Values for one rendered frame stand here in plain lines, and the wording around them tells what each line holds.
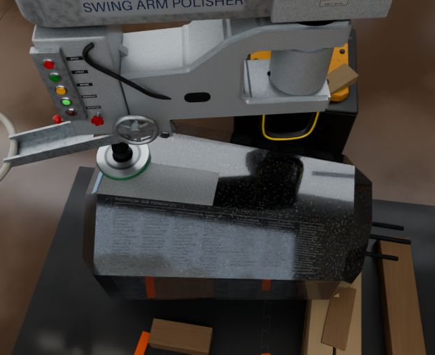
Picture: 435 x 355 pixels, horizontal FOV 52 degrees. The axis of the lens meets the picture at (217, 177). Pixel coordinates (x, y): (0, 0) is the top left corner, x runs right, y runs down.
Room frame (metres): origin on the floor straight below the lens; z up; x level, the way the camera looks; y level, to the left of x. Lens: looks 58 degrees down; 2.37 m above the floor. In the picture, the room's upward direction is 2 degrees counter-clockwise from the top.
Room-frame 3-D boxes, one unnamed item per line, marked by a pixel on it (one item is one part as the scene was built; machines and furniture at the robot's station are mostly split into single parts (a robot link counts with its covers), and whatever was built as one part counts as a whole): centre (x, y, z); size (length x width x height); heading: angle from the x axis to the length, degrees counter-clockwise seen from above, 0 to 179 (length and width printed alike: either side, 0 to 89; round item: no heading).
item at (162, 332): (0.48, 0.20, 0.07); 0.30 x 0.12 x 0.12; 79
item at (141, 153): (1.04, 0.38, 0.89); 0.21 x 0.21 x 0.01
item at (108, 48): (1.04, 0.30, 1.36); 0.36 x 0.22 x 0.45; 92
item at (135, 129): (0.92, 0.26, 1.24); 0.15 x 0.10 x 0.15; 92
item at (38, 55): (0.92, 0.45, 1.41); 0.08 x 0.03 x 0.28; 92
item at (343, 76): (1.49, -0.57, 0.80); 0.20 x 0.10 x 0.05; 120
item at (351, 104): (1.69, -0.43, 0.37); 0.66 x 0.66 x 0.74; 81
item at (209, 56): (1.04, -0.01, 1.35); 0.74 x 0.23 x 0.49; 92
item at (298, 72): (1.06, -0.27, 1.39); 0.19 x 0.19 x 0.20
